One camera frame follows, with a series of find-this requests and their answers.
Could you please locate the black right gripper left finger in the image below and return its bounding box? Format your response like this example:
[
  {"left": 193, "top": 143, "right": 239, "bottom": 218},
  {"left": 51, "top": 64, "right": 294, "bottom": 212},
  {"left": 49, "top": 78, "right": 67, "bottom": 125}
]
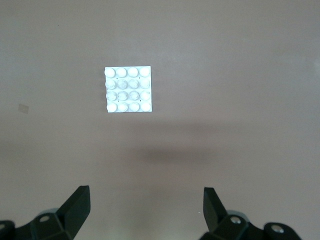
[{"left": 0, "top": 185, "right": 91, "bottom": 240}]

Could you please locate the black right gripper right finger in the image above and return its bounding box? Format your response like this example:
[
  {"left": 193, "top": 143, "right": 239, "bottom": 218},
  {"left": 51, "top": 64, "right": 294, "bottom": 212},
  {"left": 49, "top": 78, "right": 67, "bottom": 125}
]
[{"left": 202, "top": 186, "right": 303, "bottom": 240}]

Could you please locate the white studded base plate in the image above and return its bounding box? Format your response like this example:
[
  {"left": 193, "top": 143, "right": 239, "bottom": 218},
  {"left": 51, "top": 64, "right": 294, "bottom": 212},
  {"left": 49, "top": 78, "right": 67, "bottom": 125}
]
[{"left": 103, "top": 66, "right": 153, "bottom": 114}]

